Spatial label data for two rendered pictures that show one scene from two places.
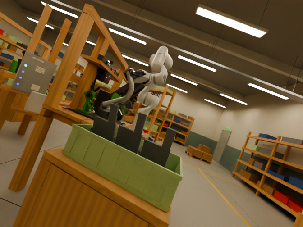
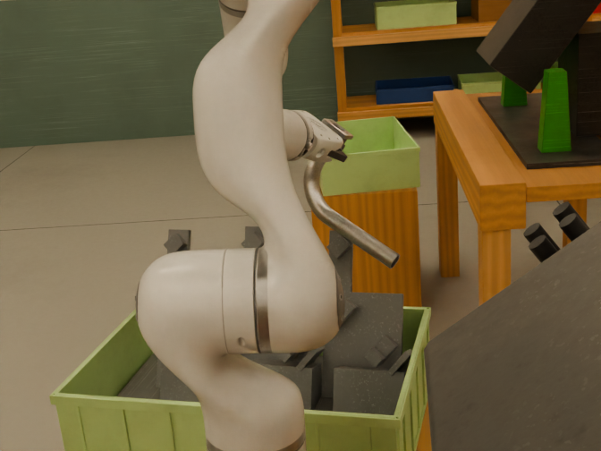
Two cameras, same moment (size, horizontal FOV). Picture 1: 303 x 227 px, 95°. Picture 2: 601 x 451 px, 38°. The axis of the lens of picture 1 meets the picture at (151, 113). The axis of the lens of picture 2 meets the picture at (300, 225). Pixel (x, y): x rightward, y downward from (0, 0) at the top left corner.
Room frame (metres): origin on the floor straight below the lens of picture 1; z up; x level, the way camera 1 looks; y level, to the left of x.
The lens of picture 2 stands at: (2.35, 0.21, 1.71)
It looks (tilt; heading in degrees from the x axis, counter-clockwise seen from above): 19 degrees down; 183
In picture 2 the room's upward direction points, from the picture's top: 5 degrees counter-clockwise
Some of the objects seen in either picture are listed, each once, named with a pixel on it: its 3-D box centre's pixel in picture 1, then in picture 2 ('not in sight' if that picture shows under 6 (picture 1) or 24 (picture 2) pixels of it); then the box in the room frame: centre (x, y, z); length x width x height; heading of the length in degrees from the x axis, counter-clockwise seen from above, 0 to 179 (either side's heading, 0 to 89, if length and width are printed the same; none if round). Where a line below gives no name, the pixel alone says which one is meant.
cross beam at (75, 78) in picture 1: (92, 87); not in sight; (2.09, 0.97, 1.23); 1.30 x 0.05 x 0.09; 176
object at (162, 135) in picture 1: (159, 135); not in sight; (8.79, -0.99, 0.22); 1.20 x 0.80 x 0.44; 129
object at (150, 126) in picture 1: (141, 111); not in sight; (5.48, 0.41, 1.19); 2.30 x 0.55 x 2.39; 39
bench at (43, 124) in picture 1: (94, 145); not in sight; (2.06, 0.61, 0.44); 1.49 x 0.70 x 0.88; 176
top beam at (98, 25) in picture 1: (113, 48); not in sight; (2.09, 0.91, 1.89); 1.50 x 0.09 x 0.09; 176
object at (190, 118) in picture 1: (169, 124); not in sight; (10.51, -1.56, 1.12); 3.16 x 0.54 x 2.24; 89
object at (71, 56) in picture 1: (99, 80); not in sight; (2.09, 0.91, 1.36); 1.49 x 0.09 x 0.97; 176
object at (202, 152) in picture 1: (199, 151); not in sight; (7.44, -3.16, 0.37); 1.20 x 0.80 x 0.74; 97
